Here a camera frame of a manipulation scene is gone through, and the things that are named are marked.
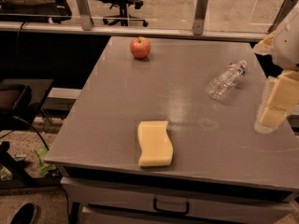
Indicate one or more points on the clear plastic water bottle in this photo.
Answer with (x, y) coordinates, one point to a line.
(220, 86)

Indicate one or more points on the metal glass railing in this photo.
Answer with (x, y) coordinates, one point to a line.
(243, 18)

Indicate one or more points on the green snack bag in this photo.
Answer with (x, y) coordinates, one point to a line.
(45, 169)

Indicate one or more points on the red apple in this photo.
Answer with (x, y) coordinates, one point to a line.
(140, 47)

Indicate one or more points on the grey drawer cabinet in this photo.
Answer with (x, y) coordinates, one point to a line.
(122, 198)

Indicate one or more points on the black drawer handle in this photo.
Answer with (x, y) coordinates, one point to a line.
(165, 207)

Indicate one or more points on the seated person in background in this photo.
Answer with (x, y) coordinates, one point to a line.
(46, 11)

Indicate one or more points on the black shoe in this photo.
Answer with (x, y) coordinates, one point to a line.
(27, 214)

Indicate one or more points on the yellow wavy sponge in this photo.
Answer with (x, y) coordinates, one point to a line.
(156, 147)

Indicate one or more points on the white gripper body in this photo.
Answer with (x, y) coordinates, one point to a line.
(287, 48)

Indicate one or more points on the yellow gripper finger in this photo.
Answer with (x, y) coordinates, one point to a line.
(279, 98)

